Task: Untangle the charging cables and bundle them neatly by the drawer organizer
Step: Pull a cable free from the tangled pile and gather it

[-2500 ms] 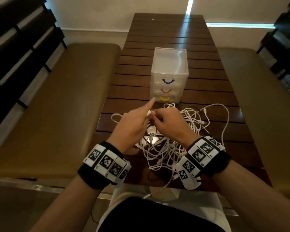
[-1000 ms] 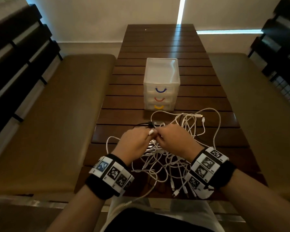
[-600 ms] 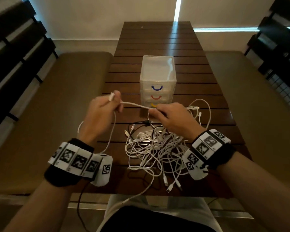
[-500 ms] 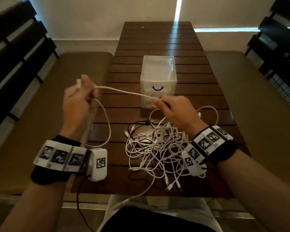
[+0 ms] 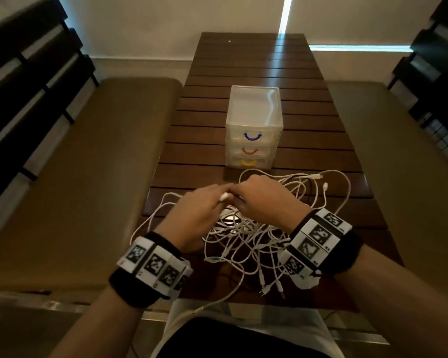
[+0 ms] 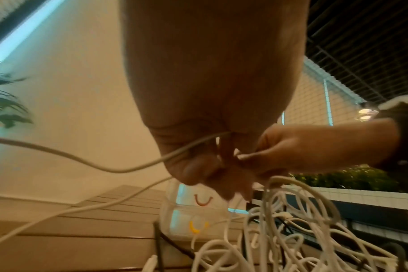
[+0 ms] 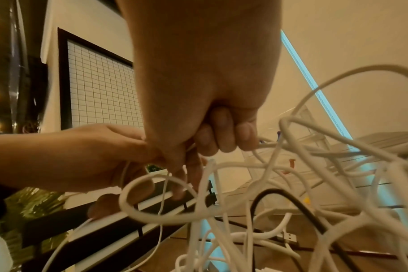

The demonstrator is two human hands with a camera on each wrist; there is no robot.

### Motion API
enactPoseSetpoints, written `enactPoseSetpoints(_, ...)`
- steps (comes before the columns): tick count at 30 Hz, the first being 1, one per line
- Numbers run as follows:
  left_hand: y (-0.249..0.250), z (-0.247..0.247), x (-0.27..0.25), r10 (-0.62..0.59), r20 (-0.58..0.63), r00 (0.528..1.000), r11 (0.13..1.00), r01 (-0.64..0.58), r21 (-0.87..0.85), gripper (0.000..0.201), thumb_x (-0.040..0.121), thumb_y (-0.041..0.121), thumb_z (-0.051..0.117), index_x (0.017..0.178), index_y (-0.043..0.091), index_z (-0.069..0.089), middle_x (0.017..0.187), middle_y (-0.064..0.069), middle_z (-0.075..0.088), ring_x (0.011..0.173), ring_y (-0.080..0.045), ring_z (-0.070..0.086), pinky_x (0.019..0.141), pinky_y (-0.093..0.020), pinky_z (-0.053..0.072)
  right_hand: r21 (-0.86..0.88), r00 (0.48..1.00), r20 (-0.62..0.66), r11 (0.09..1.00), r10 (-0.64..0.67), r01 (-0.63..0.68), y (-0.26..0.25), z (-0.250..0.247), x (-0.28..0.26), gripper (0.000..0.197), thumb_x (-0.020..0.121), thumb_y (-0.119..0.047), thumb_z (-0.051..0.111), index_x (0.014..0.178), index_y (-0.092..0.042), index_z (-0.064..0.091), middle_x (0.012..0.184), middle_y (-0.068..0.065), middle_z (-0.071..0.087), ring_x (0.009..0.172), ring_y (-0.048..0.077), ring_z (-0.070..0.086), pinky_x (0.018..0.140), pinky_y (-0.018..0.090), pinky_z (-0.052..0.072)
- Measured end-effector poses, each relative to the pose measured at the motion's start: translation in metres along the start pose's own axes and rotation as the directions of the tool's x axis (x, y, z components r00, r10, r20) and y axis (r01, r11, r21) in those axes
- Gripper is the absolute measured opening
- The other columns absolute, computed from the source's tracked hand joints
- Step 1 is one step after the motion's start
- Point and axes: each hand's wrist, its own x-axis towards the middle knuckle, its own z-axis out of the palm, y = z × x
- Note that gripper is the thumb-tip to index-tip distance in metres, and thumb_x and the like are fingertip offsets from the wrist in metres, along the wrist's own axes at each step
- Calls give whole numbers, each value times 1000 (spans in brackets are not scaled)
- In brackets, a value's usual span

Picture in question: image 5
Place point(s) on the person's left hand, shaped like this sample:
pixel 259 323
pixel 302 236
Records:
pixel 192 219

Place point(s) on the person's right hand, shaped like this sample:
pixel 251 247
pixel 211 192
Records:
pixel 268 201

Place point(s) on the clear plastic three-drawer organiser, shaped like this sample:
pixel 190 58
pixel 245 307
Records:
pixel 254 108

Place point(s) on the person's right forearm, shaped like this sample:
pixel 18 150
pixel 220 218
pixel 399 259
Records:
pixel 395 302

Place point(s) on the person's black garment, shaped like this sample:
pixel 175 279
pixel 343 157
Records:
pixel 239 343

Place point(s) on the black marker wristband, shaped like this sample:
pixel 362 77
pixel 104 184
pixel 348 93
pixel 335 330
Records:
pixel 321 238
pixel 149 268

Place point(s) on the brown bench cushion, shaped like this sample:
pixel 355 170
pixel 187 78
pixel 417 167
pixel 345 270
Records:
pixel 403 175
pixel 82 182

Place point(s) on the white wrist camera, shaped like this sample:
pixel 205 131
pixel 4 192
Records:
pixel 306 281

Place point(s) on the wall light strip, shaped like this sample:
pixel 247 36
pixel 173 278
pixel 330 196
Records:
pixel 285 14
pixel 358 48

